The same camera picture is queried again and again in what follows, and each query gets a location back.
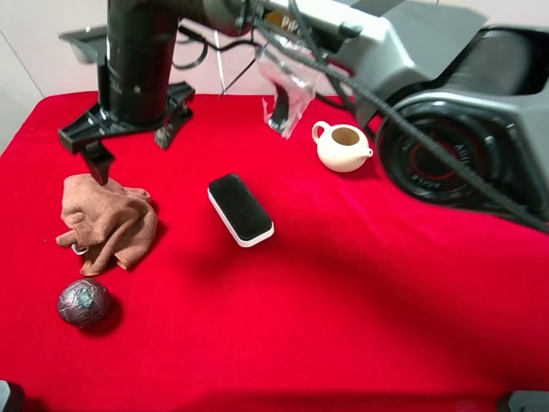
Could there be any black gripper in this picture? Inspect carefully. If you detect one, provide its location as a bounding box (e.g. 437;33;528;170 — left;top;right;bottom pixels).
58;82;196;185

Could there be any brown towel cloth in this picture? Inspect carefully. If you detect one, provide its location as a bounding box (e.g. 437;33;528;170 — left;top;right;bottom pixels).
56;174;158;277

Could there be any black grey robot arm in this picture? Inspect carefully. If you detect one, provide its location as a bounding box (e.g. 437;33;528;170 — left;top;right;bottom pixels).
59;1;548;233

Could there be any dark red textured ball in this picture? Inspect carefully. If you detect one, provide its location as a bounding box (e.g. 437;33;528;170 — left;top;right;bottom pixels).
57;279;112;329

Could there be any black white board eraser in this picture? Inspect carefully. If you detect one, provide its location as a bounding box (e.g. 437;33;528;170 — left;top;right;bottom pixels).
208;173;275;248

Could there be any clear plastic wrapped connector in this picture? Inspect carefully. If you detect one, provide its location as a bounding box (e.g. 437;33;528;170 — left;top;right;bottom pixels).
256;44;320;139

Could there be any cream ceramic teapot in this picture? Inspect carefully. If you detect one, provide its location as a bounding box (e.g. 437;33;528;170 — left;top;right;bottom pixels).
311;121;373;173

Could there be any black device left corner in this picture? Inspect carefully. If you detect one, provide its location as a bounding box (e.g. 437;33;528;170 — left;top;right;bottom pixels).
0;380;25;412

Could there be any black device corner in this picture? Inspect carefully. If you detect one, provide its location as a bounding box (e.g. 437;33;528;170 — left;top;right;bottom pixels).
497;391;549;412
0;380;25;412

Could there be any black device right corner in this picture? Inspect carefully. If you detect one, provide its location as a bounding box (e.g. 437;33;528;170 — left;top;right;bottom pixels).
497;391;549;412

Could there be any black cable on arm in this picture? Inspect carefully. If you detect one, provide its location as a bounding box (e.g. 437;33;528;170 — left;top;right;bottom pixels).
171;0;549;235

